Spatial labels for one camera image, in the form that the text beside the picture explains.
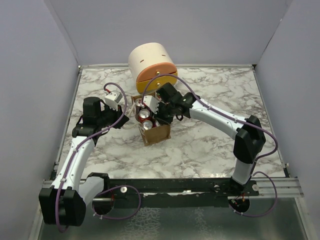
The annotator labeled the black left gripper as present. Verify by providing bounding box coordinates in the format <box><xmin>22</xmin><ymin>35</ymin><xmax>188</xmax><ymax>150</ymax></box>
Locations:
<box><xmin>97</xmin><ymin>102</ymin><xmax>130</xmax><ymax>129</ymax></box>

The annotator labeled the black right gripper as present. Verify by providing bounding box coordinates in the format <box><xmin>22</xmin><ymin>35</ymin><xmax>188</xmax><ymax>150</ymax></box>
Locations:
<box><xmin>150</xmin><ymin>101</ymin><xmax>176</xmax><ymax>126</ymax></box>

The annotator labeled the silver blue energy drink can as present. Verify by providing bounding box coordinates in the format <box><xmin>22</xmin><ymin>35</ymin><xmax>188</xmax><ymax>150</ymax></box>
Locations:
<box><xmin>135</xmin><ymin>98</ymin><xmax>144</xmax><ymax>108</ymax></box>

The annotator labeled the brown canvas bag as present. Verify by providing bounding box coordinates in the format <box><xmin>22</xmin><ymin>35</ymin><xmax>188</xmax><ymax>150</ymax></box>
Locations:
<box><xmin>123</xmin><ymin>93</ymin><xmax>171</xmax><ymax>146</ymax></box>

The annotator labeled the red cola can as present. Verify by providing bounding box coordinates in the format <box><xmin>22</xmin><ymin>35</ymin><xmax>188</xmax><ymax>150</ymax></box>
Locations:
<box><xmin>138</xmin><ymin>109</ymin><xmax>151</xmax><ymax>123</ymax></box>
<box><xmin>142</xmin><ymin>120</ymin><xmax>154</xmax><ymax>131</ymax></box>

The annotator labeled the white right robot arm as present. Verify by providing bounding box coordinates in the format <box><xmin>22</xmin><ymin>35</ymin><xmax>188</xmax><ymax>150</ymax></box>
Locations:
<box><xmin>155</xmin><ymin>83</ymin><xmax>266</xmax><ymax>196</ymax></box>

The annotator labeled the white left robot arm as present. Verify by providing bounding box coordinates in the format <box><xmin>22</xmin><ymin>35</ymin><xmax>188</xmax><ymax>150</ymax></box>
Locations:
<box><xmin>38</xmin><ymin>93</ymin><xmax>129</xmax><ymax>230</ymax></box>

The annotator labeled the purple fanta can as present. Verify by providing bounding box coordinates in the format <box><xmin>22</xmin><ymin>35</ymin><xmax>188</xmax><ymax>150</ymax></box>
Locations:
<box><xmin>154</xmin><ymin>120</ymin><xmax>162</xmax><ymax>127</ymax></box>

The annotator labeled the red cola can front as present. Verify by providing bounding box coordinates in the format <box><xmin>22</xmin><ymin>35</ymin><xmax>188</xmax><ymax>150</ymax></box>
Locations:
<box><xmin>138</xmin><ymin>109</ymin><xmax>151</xmax><ymax>123</ymax></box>

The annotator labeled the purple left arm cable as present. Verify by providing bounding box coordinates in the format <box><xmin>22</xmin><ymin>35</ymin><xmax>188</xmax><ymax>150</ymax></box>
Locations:
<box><xmin>54</xmin><ymin>82</ymin><xmax>126</xmax><ymax>233</ymax></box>

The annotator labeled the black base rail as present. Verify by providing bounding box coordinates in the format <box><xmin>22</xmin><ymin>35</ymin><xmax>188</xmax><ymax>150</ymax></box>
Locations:
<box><xmin>89</xmin><ymin>172</ymin><xmax>259</xmax><ymax>212</ymax></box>

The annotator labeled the cream round drawer cabinet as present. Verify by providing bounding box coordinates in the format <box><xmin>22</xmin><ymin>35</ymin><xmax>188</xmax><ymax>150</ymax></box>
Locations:
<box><xmin>128</xmin><ymin>42</ymin><xmax>178</xmax><ymax>94</ymax></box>

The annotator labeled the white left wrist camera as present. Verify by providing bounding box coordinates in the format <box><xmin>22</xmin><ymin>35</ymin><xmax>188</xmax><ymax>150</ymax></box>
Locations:
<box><xmin>104</xmin><ymin>90</ymin><xmax>123</xmax><ymax>111</ymax></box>

